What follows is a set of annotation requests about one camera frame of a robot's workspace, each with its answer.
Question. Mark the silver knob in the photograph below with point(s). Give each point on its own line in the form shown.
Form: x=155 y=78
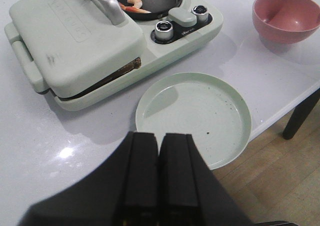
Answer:
x=201 y=13
x=164 y=30

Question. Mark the larger bread slice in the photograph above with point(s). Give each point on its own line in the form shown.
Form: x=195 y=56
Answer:
x=134 y=64

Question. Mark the black table leg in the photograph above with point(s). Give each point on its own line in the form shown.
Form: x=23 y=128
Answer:
x=299 y=115

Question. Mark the light green plate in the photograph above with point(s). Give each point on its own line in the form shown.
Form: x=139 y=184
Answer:
x=208 y=108

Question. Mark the left silver knob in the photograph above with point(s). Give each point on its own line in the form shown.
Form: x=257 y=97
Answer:
x=164 y=30

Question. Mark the right silver knob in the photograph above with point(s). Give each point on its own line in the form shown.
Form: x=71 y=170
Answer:
x=201 y=13

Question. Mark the pink bowl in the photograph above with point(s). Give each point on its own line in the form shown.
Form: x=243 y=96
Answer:
x=285 y=21

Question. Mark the orange shrimp piece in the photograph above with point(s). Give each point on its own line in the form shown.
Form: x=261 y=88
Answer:
x=133 y=9

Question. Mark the green breakfast maker lid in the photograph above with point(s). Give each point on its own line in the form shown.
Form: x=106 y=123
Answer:
x=69 y=45

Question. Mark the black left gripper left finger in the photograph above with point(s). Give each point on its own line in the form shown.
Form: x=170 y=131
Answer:
x=122 y=191

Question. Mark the green pan handle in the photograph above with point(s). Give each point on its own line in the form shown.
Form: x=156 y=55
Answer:
x=182 y=17

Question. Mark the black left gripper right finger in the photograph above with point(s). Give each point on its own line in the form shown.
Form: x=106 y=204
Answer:
x=190 y=195

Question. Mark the green breakfast maker base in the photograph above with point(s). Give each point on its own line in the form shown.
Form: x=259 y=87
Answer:
x=157 y=55

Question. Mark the pale shrimp piece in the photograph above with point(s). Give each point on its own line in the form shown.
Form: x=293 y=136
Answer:
x=136 y=3

